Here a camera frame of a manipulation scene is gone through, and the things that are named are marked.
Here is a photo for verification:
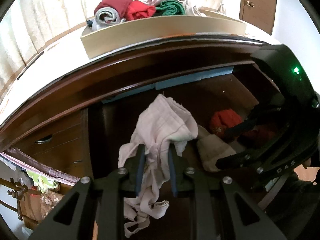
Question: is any beige underwear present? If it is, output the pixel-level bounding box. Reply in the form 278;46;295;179
197;125;236;172

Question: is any pale pink underwear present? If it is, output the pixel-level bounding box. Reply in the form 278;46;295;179
118;94;199;238

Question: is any green underwear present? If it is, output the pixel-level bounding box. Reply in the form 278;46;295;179
154;0;185;17

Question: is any maroon underwear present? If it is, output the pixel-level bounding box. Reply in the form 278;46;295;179
125;1;156;21

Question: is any grey white underwear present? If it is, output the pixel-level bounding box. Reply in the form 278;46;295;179
87;7;126;31

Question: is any dark red underwear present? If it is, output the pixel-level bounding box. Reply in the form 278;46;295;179
94;0;138;20

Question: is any bright red underwear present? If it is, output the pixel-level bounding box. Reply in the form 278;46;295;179
209;109;243;137

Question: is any blue drawer liner strip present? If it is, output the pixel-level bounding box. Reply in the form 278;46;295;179
102;66;234;104

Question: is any cluttered box beside dresser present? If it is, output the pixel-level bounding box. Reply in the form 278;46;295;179
1;147;80;236

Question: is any brass door knob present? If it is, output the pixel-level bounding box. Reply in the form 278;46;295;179
246;1;255;8

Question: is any brown wooden door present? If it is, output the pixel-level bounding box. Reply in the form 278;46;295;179
239;0;277;35

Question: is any cardboard tray box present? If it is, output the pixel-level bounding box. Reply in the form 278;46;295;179
80;14;246;59

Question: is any beige floral curtain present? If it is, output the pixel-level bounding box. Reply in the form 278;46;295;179
1;0;223;97

